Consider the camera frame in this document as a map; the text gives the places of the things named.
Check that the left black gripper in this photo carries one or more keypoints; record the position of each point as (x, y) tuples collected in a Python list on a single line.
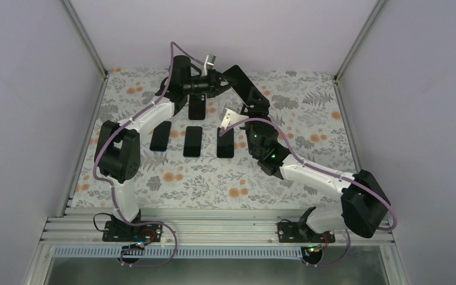
[(214, 78)]

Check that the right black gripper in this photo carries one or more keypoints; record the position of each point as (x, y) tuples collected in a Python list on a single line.
[(263, 104)]

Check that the clear phone case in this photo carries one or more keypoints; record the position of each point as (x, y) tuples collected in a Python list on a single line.
[(228, 105)]

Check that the black phone case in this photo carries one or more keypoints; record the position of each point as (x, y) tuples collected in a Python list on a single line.
[(197, 105)]

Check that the dark blue phone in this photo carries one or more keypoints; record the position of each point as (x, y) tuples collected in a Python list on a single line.
[(225, 144)]

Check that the teal phone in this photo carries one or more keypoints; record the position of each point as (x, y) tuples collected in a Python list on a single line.
[(193, 141)]

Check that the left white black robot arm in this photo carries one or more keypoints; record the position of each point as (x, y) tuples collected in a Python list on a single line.
[(118, 154)]

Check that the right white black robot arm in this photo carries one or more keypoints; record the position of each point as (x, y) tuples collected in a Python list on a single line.
[(363, 205)]

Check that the floral patterned table mat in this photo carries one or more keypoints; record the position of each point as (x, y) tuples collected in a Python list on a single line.
[(303, 105)]

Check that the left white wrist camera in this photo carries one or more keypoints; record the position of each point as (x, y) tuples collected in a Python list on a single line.
[(208, 64)]

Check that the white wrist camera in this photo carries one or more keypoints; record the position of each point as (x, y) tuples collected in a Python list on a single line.
[(230, 117), (208, 64)]

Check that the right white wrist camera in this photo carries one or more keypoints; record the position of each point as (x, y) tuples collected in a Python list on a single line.
[(230, 117)]

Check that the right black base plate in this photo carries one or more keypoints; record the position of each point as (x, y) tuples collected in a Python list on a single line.
[(289, 232)]

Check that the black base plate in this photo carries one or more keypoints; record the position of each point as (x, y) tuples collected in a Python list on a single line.
[(117, 231), (289, 232)]

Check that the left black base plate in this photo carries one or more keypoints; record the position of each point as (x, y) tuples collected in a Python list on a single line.
[(117, 231)]

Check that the aluminium rail frame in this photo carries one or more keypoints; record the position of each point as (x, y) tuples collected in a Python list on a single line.
[(189, 233)]

